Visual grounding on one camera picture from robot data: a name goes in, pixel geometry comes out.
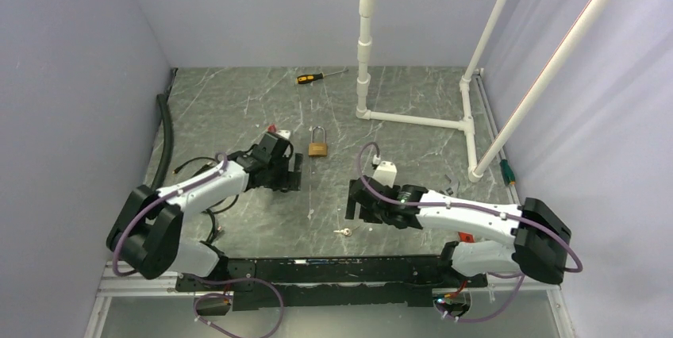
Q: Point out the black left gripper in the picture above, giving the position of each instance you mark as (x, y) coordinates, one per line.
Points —
(290, 180)

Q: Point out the red handle pliers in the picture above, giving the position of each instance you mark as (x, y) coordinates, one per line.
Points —
(466, 237)

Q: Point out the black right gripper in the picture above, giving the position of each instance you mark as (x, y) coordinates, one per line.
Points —
(368, 217)

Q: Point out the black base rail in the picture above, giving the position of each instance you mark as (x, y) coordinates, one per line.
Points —
(411, 280)

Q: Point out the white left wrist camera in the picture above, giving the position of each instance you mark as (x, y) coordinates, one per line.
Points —
(284, 133)

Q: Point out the green handle screwdriver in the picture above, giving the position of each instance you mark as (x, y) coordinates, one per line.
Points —
(508, 175)

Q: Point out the yellow black screwdriver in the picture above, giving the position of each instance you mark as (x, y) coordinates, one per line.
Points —
(310, 78)

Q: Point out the silver key bunch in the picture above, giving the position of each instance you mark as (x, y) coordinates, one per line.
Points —
(347, 232)

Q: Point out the white pvc pipe frame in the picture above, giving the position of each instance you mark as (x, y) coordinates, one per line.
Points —
(475, 166)

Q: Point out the brass padlock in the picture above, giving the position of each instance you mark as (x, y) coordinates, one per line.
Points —
(318, 147)

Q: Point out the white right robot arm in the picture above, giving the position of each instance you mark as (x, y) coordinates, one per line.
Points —
(529, 239)

